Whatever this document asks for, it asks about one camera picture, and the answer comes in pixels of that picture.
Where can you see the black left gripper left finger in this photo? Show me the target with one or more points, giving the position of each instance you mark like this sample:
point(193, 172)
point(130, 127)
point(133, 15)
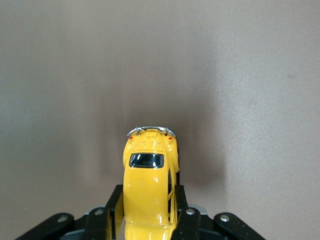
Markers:
point(100, 225)

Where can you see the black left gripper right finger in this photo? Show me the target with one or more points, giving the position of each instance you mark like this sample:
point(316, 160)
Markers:
point(190, 225)

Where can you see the yellow beetle toy car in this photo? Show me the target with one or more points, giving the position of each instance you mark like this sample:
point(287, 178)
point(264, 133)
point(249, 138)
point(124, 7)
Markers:
point(145, 190)

